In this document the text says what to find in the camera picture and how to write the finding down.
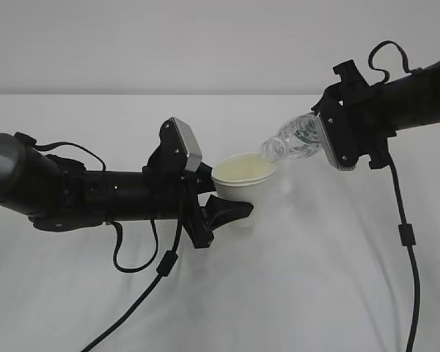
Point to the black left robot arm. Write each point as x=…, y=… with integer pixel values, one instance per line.
x=61, y=194

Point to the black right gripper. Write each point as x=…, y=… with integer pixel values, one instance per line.
x=351, y=92

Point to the white paper cup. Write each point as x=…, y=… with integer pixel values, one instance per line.
x=244, y=178

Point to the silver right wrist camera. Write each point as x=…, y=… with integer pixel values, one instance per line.
x=339, y=143

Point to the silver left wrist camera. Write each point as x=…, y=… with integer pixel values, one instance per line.
x=180, y=150

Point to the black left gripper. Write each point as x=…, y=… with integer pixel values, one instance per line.
x=174, y=195

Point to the clear green-label water bottle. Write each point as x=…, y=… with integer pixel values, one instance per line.
x=297, y=138

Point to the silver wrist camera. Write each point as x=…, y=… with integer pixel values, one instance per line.
x=339, y=143
x=180, y=150

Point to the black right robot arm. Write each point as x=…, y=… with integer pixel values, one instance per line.
x=409, y=102

